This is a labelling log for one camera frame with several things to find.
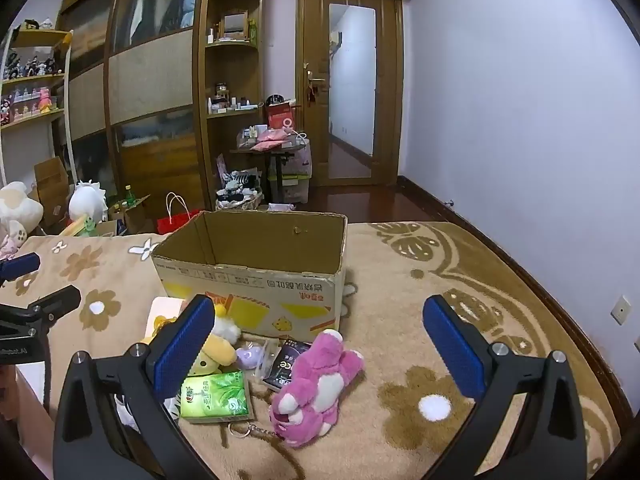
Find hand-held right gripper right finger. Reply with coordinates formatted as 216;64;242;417
422;294;588;480

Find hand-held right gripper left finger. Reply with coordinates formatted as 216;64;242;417
52;294;217;480

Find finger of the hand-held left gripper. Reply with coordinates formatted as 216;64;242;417
0;285;82;339
0;252;42;288

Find yellow plush toy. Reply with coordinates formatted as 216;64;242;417
141;312;239;378

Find white soft pillow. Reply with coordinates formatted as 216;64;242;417
150;296;187;332

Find green tissue packet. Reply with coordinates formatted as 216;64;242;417
180;370;256;423

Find printed cardboard box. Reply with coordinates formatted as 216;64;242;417
150;210;349;335

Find pink plush bear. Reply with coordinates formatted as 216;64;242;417
269;329;366;448

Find white fluffy toy yellow pompoms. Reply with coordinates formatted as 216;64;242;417
211;304;244;347

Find cream plush toy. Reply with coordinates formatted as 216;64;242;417
0;181;45;251

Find purple toy in clear bag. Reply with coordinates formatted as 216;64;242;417
235;342;273;376

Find green frog toy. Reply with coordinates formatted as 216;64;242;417
60;215;101;238

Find white round plush toy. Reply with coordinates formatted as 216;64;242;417
67;178;108;223

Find tall plain cardboard box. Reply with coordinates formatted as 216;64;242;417
32;156;71;228

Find black packet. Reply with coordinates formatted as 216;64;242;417
262;342;313;392

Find cardboard box with bottles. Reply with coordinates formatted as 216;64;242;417
107;194;151;235

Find basket of socks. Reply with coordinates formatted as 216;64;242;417
215;170;264;211

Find yellow display shelf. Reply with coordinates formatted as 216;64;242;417
0;27;76;181

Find row of small figurines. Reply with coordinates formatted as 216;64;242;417
0;50;66;126

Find small side table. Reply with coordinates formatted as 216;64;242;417
230;142;308;206

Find clear storage bin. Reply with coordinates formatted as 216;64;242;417
267;140;313;205

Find pink cloth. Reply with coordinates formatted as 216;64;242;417
250;130;293;153

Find wooden wardrobe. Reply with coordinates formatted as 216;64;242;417
55;0;211;211

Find wooden door with glass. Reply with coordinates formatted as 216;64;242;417
296;0;405;188

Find red paper bag white print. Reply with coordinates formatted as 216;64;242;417
265;101;296;133

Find wooden corner shelf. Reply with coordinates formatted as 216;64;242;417
200;0;266;211

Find metal keychain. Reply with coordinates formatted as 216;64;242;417
229;421;281;442

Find red gift bag white handles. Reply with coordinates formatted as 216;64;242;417
156;192;203;235

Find wall socket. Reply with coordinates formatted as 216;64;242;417
611;295;632;326

